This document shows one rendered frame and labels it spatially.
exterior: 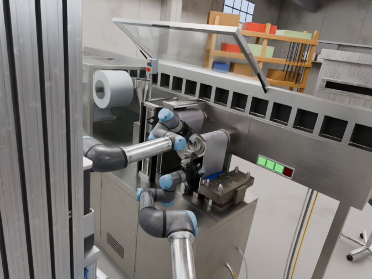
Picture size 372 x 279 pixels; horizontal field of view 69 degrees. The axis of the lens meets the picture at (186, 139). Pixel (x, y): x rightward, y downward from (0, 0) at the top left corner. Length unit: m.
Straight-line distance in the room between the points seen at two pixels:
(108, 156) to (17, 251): 0.58
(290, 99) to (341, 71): 3.89
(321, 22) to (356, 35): 1.20
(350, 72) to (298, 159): 3.94
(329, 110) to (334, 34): 9.34
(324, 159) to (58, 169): 1.41
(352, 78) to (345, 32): 5.45
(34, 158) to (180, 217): 0.76
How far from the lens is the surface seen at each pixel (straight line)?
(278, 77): 6.81
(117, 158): 1.14
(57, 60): 0.54
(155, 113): 1.76
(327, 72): 5.60
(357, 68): 5.55
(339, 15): 11.00
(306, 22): 11.18
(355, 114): 1.62
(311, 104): 1.68
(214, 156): 1.80
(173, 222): 1.18
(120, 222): 2.18
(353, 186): 1.70
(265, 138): 1.81
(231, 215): 1.74
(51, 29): 0.54
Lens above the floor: 1.86
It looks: 20 degrees down
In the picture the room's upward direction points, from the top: 8 degrees clockwise
